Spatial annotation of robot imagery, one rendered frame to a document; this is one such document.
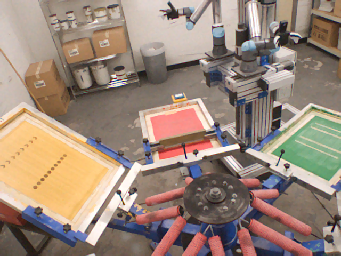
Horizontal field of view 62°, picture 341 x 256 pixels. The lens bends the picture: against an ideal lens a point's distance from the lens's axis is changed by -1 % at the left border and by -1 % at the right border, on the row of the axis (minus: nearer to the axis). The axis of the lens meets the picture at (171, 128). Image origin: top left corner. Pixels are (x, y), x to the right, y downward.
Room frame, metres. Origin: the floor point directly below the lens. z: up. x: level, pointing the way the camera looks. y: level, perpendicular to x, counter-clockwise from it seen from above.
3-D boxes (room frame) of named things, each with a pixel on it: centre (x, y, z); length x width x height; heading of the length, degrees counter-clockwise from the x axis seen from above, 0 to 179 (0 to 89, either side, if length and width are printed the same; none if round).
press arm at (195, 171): (1.36, -0.10, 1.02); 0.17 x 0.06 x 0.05; 5
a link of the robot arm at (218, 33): (2.70, -0.59, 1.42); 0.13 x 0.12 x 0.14; 170
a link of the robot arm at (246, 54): (2.22, -0.74, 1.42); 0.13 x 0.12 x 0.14; 82
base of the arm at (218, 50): (2.69, -0.59, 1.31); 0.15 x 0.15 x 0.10
